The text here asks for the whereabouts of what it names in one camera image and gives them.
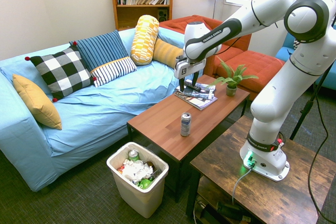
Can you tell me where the plain mustard pillow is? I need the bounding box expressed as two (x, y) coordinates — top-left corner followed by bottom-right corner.
(12, 73), (63, 131)

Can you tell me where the blue striped pillow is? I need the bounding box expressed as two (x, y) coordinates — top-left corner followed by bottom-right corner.
(69, 29), (138, 88)

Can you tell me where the orange ottoman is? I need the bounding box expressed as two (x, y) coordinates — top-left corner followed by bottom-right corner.
(214, 50), (287, 101)

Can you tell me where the blue armchair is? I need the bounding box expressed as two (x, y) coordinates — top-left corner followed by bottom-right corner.
(275, 22), (336, 91)

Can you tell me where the potted green fern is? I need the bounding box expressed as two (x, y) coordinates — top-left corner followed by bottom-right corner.
(209, 56), (259, 98)

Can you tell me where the green plastic wrapper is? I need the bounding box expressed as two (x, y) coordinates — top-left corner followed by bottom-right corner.
(138, 178), (155, 189)

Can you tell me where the reddish wood coffee table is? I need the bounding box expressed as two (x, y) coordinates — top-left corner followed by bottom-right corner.
(127, 74), (251, 204)

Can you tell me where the silver blue drink can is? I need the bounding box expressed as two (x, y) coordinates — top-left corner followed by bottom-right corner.
(180, 112), (192, 137)

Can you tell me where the wooden bookshelf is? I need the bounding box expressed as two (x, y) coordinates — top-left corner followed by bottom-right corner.
(108, 0), (176, 32)

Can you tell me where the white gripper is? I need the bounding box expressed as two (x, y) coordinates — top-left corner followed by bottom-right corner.
(173, 55), (207, 93)

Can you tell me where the black power adapter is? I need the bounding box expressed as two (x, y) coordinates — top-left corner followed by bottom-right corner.
(216, 200), (251, 222)

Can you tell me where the small black speaker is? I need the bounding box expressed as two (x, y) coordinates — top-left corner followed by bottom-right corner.
(157, 8), (169, 22)

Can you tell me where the black remote control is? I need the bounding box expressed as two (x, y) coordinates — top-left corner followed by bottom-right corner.
(183, 81), (202, 92)

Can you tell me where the black white checkered pillow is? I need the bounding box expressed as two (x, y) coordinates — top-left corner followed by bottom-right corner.
(24, 40), (98, 103)

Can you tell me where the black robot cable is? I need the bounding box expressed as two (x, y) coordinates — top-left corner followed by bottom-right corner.
(296, 0), (336, 224)

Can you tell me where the stack of magazines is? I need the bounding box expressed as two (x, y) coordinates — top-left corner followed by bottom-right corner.
(174, 91), (219, 112)

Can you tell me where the beige plastic trash bin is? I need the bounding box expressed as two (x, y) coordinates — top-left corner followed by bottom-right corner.
(106, 142), (170, 219)

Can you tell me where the mustard textured pillow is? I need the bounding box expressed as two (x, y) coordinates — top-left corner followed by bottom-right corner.
(152, 38), (185, 69)

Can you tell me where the crumpled white paper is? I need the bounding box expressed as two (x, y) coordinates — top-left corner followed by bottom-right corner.
(122, 158), (153, 183)

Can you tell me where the pale cover magazine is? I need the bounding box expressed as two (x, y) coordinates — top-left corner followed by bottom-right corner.
(199, 83), (217, 95)

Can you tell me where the rustic brown robot table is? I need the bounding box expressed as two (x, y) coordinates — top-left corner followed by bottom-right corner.
(185, 115), (336, 224)

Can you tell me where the light blue sofa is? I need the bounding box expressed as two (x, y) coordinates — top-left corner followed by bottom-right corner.
(0, 27), (204, 193)

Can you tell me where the grey base cable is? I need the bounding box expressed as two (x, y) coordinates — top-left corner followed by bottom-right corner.
(231, 167), (254, 205)

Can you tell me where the black camera tripod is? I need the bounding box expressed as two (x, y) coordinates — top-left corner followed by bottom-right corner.
(289, 63), (334, 141)

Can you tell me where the dark cover magazine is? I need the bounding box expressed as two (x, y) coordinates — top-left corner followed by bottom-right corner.
(176, 84), (216, 101)

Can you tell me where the yellow white patterned bolster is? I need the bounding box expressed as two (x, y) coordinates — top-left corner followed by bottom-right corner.
(130, 14), (160, 66)

